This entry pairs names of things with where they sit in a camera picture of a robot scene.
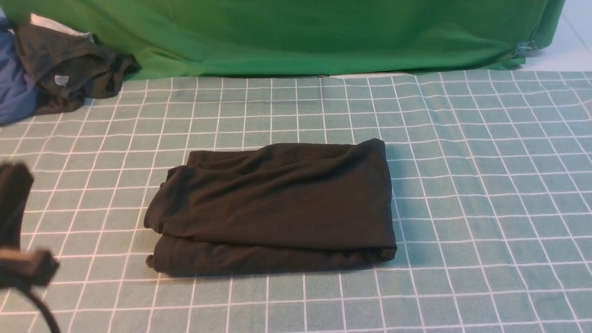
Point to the dark gray long-sleeved shirt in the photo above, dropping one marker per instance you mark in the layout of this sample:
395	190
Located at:
287	207

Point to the crumpled dark gray shirt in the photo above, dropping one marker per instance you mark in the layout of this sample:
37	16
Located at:
67	70

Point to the green backdrop cloth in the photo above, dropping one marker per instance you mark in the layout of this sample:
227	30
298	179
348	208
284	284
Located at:
258	38

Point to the green grid cutting mat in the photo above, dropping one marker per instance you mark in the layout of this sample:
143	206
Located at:
492	184

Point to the metal binder clip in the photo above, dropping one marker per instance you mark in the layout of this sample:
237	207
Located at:
525	49

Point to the blue garment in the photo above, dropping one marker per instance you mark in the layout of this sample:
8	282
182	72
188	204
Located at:
18	94

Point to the white folded cloth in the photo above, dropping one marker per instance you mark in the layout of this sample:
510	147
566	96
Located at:
56	26

